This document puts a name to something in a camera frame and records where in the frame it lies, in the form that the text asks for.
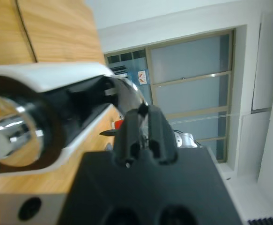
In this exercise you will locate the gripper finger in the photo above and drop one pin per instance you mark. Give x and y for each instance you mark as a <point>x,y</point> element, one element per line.
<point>128,138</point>
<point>160,138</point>
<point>108,133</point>

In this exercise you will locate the white capsule coffee machine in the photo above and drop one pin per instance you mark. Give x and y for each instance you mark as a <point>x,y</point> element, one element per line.
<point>56,72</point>

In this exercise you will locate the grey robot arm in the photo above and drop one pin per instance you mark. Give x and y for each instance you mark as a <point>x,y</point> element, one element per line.
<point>185,140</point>

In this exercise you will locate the red coffee capsule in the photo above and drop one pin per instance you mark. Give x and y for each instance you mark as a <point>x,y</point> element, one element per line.
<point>119,123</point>

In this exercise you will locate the red white sign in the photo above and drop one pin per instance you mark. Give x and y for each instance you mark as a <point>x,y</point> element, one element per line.
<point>142,78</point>

